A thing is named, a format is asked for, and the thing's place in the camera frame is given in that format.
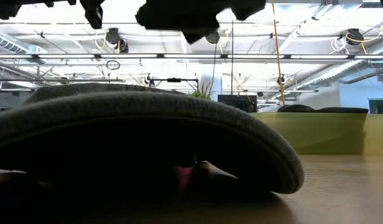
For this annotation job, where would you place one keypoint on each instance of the small black hanging reel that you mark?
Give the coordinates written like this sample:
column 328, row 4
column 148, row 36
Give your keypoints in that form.
column 281, row 80

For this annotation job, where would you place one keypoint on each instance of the black metal stand bar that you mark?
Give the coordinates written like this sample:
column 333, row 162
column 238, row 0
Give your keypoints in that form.
column 174, row 80

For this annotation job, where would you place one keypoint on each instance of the pink translucent plastic bin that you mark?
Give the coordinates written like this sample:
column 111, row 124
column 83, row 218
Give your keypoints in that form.
column 182, row 177

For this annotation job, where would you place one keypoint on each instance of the long ceiling light strip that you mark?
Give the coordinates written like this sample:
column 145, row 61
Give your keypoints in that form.
column 69, row 56

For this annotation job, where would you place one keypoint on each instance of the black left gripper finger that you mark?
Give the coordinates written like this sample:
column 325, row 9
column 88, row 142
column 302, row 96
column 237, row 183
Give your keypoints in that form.
column 94, row 12

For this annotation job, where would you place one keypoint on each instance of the corrugated silver ceiling duct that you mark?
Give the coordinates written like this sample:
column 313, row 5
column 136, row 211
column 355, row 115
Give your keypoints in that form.
column 334, row 73

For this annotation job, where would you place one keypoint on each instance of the grey ceiling air duct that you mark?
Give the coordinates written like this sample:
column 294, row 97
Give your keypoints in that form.
column 7, row 43

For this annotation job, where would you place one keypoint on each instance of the green potted plant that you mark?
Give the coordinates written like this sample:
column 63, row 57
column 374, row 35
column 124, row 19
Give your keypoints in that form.
column 203, row 93

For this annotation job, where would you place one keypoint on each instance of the yellow translucent plastic bin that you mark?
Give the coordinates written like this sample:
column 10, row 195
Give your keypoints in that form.
column 378, row 133

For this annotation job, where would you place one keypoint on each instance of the black computer monitor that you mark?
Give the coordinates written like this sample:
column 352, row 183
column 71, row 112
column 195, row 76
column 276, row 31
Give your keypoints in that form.
column 379, row 106
column 236, row 102

